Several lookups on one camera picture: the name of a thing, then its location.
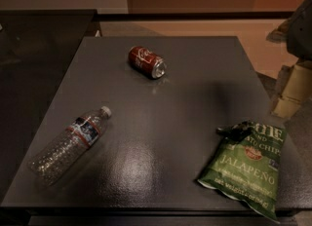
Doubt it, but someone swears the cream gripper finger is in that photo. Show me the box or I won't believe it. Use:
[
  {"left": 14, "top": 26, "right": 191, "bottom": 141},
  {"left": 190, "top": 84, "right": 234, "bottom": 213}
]
[{"left": 271, "top": 59, "right": 312, "bottom": 119}]

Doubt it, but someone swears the red coke can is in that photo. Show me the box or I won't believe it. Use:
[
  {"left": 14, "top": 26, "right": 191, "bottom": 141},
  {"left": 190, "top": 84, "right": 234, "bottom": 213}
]
[{"left": 129, "top": 46, "right": 167, "bottom": 79}]

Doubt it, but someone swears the green jalapeño chips bag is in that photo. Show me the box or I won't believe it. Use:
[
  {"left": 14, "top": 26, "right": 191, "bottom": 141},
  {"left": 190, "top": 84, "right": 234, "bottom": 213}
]
[{"left": 198, "top": 121, "right": 287, "bottom": 221}]

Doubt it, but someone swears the clear plastic water bottle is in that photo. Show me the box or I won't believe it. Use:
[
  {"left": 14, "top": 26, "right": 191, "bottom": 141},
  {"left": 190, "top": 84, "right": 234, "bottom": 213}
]
[{"left": 27, "top": 106, "right": 111, "bottom": 185}]

